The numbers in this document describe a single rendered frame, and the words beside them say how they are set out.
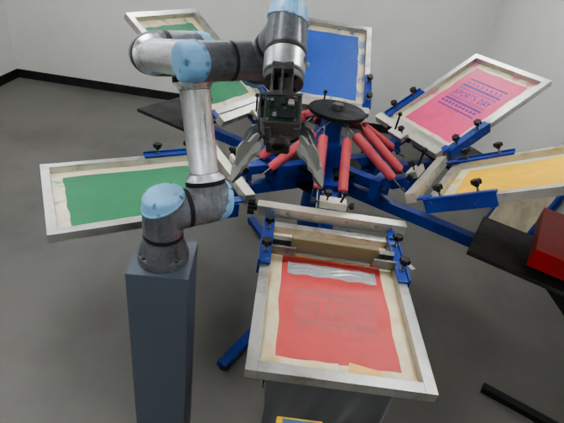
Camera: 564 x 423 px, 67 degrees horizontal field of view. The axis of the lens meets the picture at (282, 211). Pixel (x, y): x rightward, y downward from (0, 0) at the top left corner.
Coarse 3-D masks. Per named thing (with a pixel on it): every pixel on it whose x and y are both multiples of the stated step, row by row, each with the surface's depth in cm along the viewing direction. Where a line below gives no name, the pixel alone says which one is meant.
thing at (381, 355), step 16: (368, 272) 177; (336, 288) 166; (352, 288) 167; (368, 288) 168; (384, 304) 162; (384, 320) 155; (384, 336) 149; (352, 352) 141; (368, 352) 142; (384, 352) 143; (384, 368) 137; (400, 368) 138
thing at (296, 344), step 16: (288, 256) 178; (288, 288) 162; (320, 288) 164; (288, 304) 155; (288, 320) 149; (288, 336) 143; (304, 336) 144; (320, 336) 145; (336, 336) 146; (288, 352) 137; (304, 352) 138; (320, 352) 139; (336, 352) 140
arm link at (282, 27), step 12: (276, 0) 77; (288, 0) 76; (300, 0) 77; (276, 12) 76; (288, 12) 75; (300, 12) 76; (276, 24) 75; (288, 24) 75; (300, 24) 76; (264, 36) 78; (276, 36) 74; (288, 36) 74; (300, 36) 75; (264, 48) 80; (300, 48) 75
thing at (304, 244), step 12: (300, 240) 172; (312, 240) 172; (324, 240) 173; (300, 252) 175; (312, 252) 175; (324, 252) 174; (336, 252) 174; (348, 252) 174; (360, 252) 173; (372, 252) 173
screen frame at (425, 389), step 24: (336, 240) 191; (360, 240) 191; (384, 240) 191; (264, 264) 166; (264, 288) 155; (408, 288) 166; (408, 312) 155; (408, 336) 149; (312, 384) 128; (336, 384) 127; (360, 384) 127; (384, 384) 128; (408, 384) 129; (432, 384) 130
